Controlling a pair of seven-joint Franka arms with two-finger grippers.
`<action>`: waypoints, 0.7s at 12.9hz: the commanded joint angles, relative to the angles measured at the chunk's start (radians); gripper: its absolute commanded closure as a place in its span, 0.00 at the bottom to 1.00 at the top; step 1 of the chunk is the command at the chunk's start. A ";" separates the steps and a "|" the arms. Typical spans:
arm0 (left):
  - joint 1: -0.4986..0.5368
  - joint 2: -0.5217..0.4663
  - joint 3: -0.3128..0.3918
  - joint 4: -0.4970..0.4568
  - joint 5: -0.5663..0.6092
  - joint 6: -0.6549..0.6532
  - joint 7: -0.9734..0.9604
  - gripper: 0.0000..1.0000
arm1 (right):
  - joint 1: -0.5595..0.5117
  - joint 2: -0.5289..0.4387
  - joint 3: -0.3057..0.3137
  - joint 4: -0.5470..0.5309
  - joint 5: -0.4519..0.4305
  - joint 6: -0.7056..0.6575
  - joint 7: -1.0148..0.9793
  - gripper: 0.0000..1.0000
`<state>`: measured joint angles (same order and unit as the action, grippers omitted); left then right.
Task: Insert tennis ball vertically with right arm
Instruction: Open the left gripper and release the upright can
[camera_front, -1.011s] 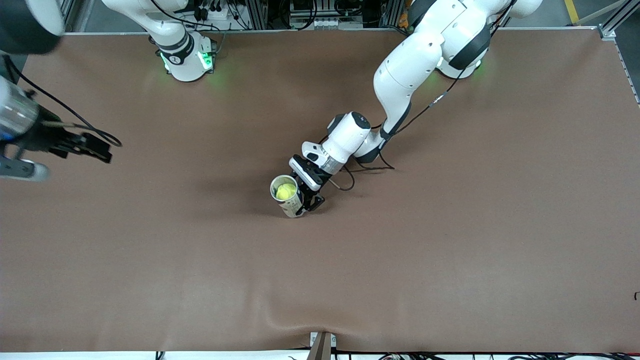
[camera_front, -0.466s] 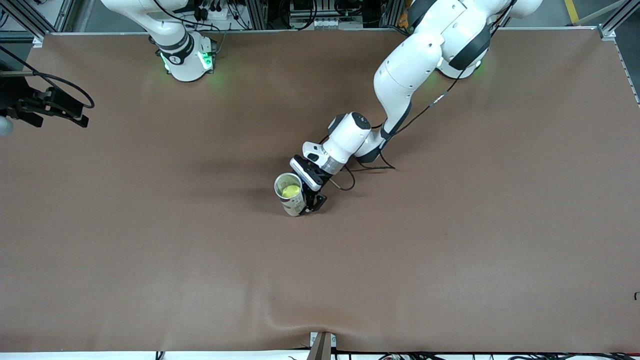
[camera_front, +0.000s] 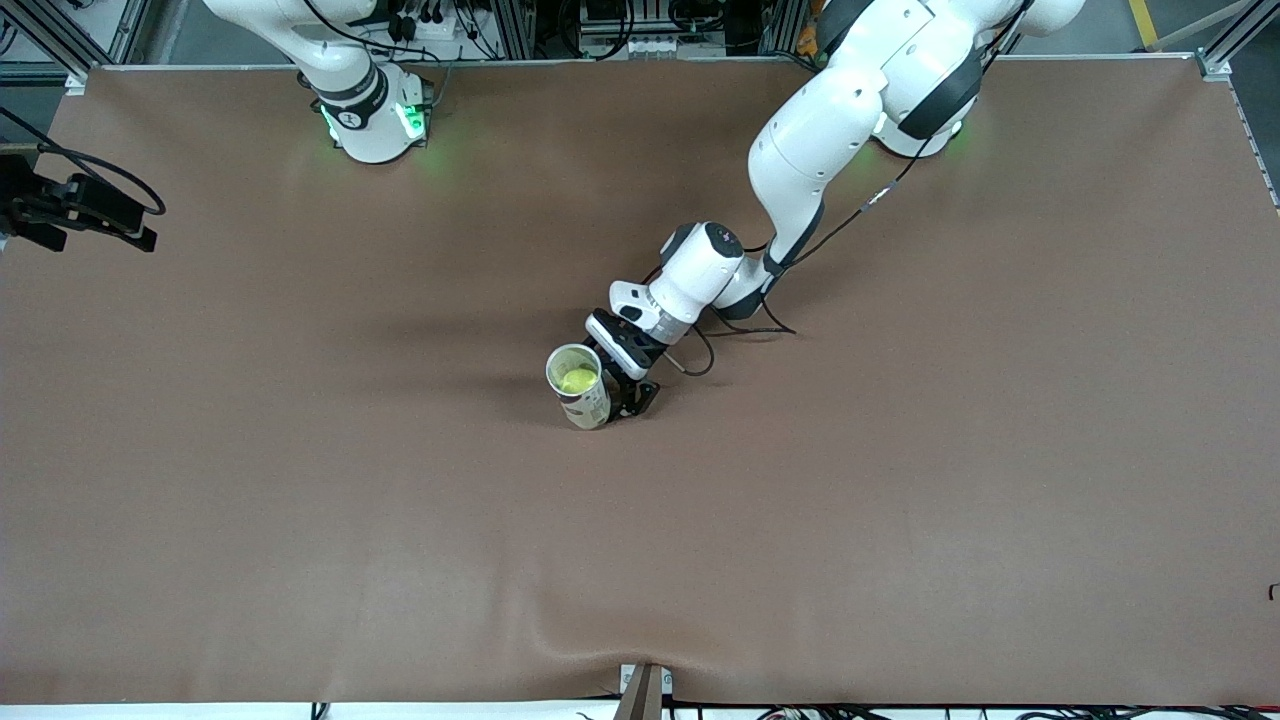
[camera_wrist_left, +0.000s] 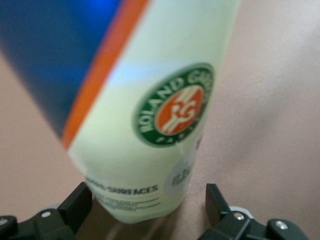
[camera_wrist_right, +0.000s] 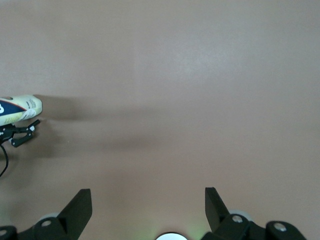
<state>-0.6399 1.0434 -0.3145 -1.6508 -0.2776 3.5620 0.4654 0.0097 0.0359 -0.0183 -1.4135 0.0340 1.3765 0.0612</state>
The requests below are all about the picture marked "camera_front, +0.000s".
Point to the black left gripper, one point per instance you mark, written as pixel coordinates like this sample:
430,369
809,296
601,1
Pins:
627,387

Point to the aluminium frame post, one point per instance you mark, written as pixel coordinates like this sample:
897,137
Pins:
782,30
512,30

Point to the front camera mount post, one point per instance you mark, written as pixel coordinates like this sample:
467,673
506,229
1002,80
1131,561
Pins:
642,700

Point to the orange packaged goods pile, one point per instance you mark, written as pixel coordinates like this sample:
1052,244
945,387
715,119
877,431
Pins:
806,45

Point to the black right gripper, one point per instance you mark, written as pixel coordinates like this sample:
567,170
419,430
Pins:
28,203

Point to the yellow tennis ball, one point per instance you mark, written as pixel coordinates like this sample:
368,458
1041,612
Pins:
579,381

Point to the white blue tennis ball can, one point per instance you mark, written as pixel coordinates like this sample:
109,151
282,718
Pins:
592,410

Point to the white power strip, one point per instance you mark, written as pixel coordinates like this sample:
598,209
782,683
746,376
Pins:
440,28

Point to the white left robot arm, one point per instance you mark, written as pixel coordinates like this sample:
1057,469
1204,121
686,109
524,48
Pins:
810,140

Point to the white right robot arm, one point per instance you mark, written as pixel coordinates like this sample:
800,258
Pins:
365,120

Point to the aluminium frame strut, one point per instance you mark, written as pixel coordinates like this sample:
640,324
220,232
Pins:
65,50
1215,65

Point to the brown table mat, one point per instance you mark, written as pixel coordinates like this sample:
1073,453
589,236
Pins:
640,560

